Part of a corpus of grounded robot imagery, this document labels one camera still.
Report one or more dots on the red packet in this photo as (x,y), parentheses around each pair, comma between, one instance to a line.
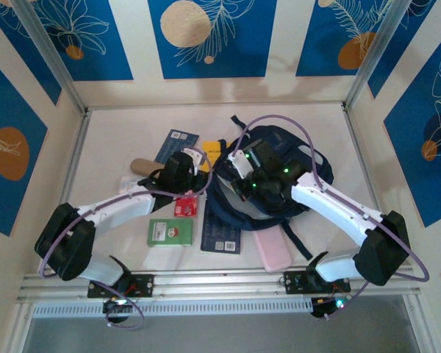
(185,207)

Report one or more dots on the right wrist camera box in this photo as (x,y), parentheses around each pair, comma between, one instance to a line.
(240,163)

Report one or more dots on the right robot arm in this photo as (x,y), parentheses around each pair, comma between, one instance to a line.
(382,257)

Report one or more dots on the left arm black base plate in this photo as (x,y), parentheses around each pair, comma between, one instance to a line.
(143,285)

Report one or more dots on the clear plastic stationery packet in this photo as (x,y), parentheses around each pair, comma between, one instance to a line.
(128,185)

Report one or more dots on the yellow book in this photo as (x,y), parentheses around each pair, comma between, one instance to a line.
(211,150)

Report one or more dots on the aluminium table side rail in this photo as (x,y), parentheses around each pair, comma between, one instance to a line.
(75,154)
(356,139)

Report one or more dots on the aluminium frame post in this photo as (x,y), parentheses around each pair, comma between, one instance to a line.
(47,48)
(378,48)

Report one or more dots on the navy blue backpack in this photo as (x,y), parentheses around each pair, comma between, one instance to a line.
(220,198)

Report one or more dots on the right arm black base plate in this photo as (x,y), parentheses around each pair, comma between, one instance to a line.
(295,283)

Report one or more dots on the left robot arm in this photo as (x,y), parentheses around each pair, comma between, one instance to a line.
(125,213)

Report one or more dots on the aluminium mounting rail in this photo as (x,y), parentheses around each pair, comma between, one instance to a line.
(220,283)

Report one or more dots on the tan cylindrical pencil pouch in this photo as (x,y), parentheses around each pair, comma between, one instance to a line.
(145,167)

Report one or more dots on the dark blue booklet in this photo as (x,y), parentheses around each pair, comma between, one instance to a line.
(172,145)
(220,235)

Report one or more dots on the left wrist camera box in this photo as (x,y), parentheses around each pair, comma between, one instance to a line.
(196,158)

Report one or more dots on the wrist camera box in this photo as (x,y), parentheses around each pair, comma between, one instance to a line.
(196,158)
(240,163)

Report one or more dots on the pink pencil case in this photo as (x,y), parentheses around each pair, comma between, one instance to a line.
(273,250)

